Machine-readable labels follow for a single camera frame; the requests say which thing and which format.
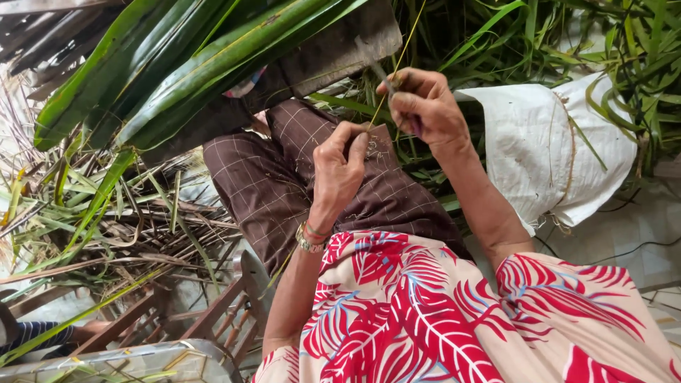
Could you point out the metal wrist watch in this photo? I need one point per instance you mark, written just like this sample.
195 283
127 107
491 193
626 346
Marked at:
308 244

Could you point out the bundle of broad green leaves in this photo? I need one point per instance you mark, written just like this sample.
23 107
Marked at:
159 69

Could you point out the person's left hand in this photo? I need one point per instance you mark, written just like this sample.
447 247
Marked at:
335 175

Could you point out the brown checked trousers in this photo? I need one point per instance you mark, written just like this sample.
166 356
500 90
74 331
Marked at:
266 181

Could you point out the brown wooden chair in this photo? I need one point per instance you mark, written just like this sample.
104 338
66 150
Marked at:
213 314

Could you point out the metal box with gold trim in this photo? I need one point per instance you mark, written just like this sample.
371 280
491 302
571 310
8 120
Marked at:
133 364

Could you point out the small grey-bladed knife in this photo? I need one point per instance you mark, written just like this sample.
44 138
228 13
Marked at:
379 70

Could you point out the heap of green leaf strips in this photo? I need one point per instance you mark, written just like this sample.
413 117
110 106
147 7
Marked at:
532 37

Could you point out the yellow palm leaf midrib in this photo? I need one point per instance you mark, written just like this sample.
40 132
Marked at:
399 58

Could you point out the white woven sack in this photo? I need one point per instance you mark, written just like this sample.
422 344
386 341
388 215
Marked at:
526 143

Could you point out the person's right fingers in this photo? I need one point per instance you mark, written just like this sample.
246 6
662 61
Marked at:
405 98

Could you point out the person's right hand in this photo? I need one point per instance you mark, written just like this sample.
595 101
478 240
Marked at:
433 114

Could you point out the colourful cloth piece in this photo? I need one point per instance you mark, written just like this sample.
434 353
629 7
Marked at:
246 84

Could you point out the red floral shirt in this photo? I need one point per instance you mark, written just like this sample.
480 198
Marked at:
425 319

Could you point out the heap of dry leaf stalks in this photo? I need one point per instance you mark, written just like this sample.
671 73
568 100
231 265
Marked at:
106 228

